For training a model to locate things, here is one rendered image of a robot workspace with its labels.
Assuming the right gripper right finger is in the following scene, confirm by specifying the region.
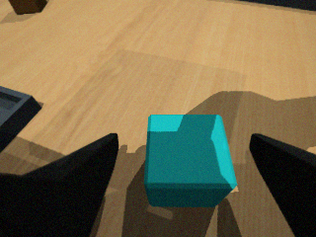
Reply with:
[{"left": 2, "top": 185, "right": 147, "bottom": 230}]
[{"left": 249, "top": 133, "right": 316, "bottom": 237}]

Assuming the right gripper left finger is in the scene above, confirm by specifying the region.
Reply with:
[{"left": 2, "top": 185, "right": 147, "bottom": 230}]
[{"left": 0, "top": 133, "right": 119, "bottom": 237}]

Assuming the teal cube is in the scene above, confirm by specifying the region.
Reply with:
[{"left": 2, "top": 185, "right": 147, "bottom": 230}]
[{"left": 144, "top": 115, "right": 237, "bottom": 207}]

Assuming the brown cube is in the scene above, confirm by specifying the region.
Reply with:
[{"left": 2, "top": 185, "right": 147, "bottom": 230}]
[{"left": 8, "top": 0, "right": 47, "bottom": 15}]

